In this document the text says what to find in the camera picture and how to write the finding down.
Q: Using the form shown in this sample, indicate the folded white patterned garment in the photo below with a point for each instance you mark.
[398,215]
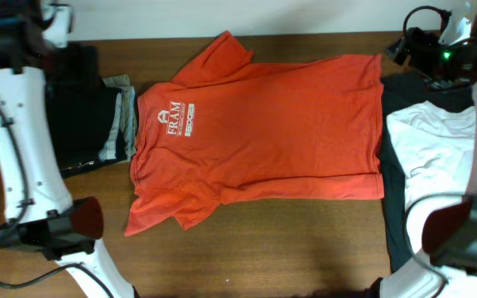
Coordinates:
[108,152]

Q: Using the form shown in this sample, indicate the dark green t-shirt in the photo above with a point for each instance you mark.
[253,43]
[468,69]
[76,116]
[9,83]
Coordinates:
[402,91]

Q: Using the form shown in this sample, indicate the white t-shirt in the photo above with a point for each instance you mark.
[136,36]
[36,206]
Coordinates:
[435,150]

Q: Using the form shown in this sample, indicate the folded olive grey garment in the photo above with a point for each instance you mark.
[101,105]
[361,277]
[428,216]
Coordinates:
[125,146]

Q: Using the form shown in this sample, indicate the folded black garment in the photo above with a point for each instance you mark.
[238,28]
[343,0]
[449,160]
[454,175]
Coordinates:
[79,109]

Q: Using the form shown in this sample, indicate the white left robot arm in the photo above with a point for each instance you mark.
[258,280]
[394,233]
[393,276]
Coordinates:
[40,213]

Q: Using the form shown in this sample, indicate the red orange printed t-shirt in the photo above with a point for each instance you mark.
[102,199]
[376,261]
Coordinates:
[228,130]

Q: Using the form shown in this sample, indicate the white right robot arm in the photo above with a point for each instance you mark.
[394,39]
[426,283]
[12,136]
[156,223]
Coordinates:
[446,266]

